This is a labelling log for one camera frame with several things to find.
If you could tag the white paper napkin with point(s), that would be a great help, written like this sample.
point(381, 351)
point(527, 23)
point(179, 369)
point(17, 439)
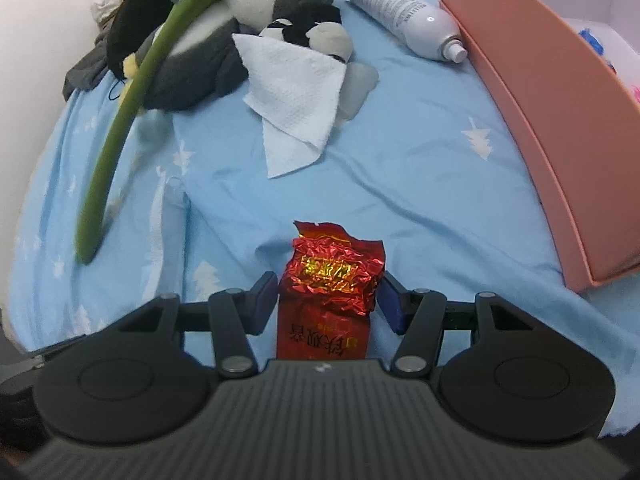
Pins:
point(295, 91)

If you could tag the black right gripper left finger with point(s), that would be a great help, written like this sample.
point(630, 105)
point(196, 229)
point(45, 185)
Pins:
point(229, 317)

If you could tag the black clothing pile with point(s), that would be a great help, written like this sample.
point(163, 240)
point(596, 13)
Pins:
point(133, 21)

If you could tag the white spray can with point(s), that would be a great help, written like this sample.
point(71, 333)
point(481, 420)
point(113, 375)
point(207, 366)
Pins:
point(429, 32)

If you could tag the red foil packet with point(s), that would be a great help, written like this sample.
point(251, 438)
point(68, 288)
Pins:
point(327, 294)

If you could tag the blue red plastic bag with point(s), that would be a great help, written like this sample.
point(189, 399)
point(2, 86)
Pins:
point(597, 46)

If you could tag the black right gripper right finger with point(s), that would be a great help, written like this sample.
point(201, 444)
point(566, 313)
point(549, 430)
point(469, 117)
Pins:
point(422, 317)

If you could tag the pink cardboard box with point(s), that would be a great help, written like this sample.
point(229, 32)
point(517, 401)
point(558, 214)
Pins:
point(576, 123)

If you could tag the green long-handled brush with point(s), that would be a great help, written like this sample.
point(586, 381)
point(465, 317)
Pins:
point(89, 229)

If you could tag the small black white plush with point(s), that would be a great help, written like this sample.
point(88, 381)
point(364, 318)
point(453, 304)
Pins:
point(318, 28)

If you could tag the light blue star bedsheet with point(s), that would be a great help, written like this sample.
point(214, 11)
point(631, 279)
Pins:
point(428, 166)

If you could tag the pink feather bird toy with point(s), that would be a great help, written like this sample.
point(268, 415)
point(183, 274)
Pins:
point(635, 91)

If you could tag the grey penguin plush toy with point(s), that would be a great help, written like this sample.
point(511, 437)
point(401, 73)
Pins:
point(204, 61)

